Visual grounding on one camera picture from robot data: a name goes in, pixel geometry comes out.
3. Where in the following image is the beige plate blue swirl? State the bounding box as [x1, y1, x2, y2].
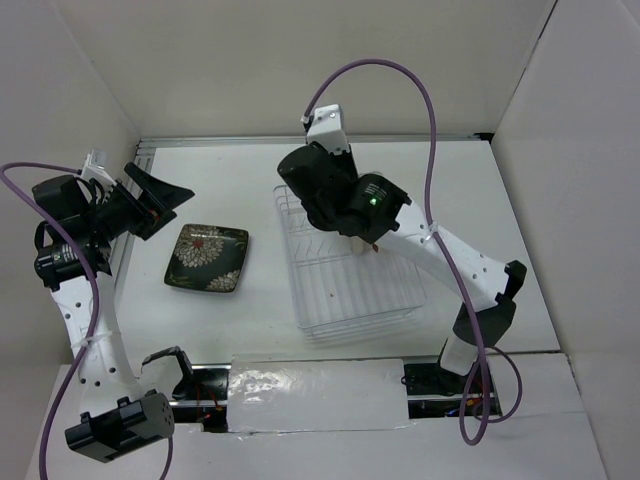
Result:
[349, 237, 368, 255]

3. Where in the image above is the white wire dish rack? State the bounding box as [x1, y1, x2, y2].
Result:
[273, 185, 427, 342]

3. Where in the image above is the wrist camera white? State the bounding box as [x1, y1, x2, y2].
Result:
[301, 104, 351, 155]
[80, 148, 115, 190]

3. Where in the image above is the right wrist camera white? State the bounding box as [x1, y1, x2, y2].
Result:
[301, 104, 351, 155]

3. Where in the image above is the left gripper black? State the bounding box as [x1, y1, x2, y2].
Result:
[84, 162, 194, 241]

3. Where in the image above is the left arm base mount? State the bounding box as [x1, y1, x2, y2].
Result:
[139, 357, 229, 432]

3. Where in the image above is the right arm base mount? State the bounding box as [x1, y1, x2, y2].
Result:
[401, 362, 466, 419]

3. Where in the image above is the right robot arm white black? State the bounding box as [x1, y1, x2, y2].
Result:
[277, 143, 527, 392]

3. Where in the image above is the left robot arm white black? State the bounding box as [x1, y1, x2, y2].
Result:
[32, 163, 198, 463]

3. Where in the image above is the black square plate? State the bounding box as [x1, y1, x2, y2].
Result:
[164, 224, 250, 293]

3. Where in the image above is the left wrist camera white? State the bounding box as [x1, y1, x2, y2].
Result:
[80, 148, 115, 190]

